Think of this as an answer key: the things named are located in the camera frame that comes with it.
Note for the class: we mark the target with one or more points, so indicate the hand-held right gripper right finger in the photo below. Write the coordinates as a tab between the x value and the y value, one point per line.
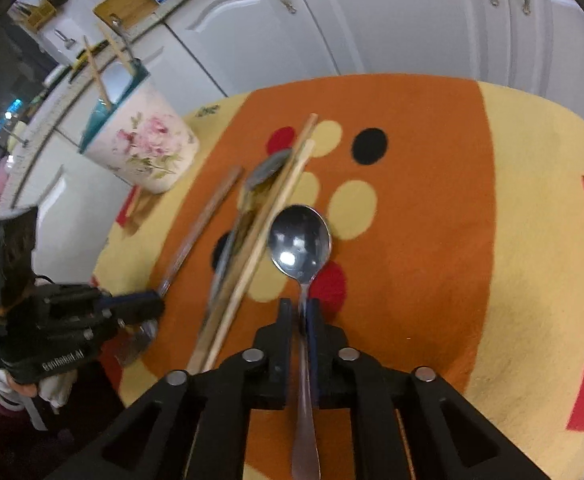
313	340

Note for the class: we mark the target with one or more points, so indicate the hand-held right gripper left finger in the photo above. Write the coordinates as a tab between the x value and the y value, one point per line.
279	350

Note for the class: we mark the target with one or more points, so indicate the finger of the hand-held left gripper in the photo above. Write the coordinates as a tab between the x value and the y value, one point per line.
142	316
132	299

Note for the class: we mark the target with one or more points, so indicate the large steel spoon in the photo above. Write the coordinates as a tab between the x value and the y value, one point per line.
299	240

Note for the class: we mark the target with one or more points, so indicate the floral ceramic utensil holder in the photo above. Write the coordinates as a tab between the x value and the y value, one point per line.
142	145

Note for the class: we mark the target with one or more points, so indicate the small grey steel spoon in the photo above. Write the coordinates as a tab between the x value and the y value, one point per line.
269	167

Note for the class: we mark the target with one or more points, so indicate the orange yellow dotted mat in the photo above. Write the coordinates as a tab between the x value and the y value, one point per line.
422	210

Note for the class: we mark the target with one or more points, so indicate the dark window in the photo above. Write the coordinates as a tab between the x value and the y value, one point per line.
2	85

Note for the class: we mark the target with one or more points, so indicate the steel peeler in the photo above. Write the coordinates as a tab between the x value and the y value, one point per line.
64	40

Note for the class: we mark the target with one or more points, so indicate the wooden cutting board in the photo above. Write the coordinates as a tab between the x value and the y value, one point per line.
132	2

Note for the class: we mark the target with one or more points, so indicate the bamboo wall utensil holder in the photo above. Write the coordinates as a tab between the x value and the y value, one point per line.
39	15

